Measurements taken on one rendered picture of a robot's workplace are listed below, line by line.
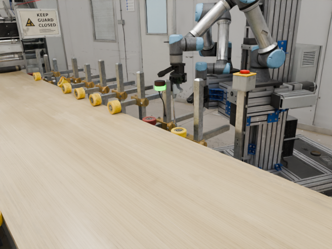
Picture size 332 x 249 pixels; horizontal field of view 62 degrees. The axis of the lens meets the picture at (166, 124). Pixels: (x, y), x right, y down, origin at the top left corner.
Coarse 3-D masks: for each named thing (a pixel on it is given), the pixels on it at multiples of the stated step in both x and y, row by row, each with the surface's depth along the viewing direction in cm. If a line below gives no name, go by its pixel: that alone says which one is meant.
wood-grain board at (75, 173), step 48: (0, 96) 222; (48, 96) 218; (0, 144) 134; (48, 144) 132; (96, 144) 130; (144, 144) 129; (192, 144) 128; (0, 192) 95; (48, 192) 95; (96, 192) 94; (144, 192) 93; (192, 192) 92; (240, 192) 92; (288, 192) 91; (48, 240) 74; (96, 240) 73; (144, 240) 73; (192, 240) 72; (240, 240) 72; (288, 240) 71
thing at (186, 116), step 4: (192, 112) 184; (180, 116) 177; (184, 116) 178; (188, 116) 181; (192, 116) 183; (172, 120) 172; (176, 120) 174; (180, 120) 177; (156, 124) 164; (160, 124) 166
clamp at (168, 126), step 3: (156, 120) 170; (159, 120) 168; (162, 120) 168; (162, 123) 166; (165, 123) 164; (168, 123) 163; (171, 123) 163; (162, 126) 167; (165, 126) 164; (168, 126) 162; (171, 126) 163; (174, 126) 164; (165, 129) 165; (168, 129) 163
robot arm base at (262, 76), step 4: (252, 68) 183; (256, 68) 181; (260, 68) 180; (264, 68) 180; (268, 68) 182; (252, 72) 183; (256, 72) 181; (260, 72) 180; (264, 72) 180; (268, 72) 182; (256, 76) 182; (260, 76) 180; (264, 76) 180; (268, 76) 182; (256, 80) 181; (260, 80) 181; (264, 80) 181; (268, 80) 182
